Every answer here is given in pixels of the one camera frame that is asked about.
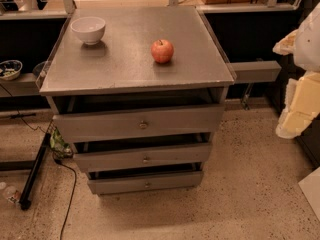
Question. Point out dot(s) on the white ceramic bowl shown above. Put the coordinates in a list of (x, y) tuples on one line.
[(89, 30)]

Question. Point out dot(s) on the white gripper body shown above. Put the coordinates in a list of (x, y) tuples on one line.
[(309, 45)]

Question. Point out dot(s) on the grey drawer cabinet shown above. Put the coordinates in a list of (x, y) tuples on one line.
[(120, 73)]

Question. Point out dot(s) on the grey top drawer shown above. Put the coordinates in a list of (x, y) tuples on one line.
[(99, 126)]

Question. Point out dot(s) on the grey middle drawer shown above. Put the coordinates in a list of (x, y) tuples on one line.
[(143, 157)]

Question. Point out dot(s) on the white panel on floor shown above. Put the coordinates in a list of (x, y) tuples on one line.
[(310, 187)]

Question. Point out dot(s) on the grey side shelf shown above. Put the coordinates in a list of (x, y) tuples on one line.
[(256, 72)]

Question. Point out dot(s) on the green snack bag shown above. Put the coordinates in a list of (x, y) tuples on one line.
[(57, 144)]

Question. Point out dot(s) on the patterned small bowl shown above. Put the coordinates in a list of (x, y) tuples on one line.
[(10, 69)]

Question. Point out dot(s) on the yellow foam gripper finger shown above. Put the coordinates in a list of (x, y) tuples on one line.
[(302, 105), (286, 45)]

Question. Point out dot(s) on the clear plastic bottle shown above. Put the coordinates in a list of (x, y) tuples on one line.
[(10, 193)]

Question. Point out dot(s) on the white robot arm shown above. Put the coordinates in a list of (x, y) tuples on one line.
[(302, 98)]

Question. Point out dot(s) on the red apple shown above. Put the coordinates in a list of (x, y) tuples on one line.
[(162, 51)]

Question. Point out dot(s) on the black metal bar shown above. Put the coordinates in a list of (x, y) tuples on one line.
[(24, 201)]

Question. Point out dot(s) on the grey bottom drawer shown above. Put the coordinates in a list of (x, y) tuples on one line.
[(145, 183)]

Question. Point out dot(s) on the grey drawer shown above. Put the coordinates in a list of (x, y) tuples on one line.
[(143, 157), (99, 126), (145, 183)]

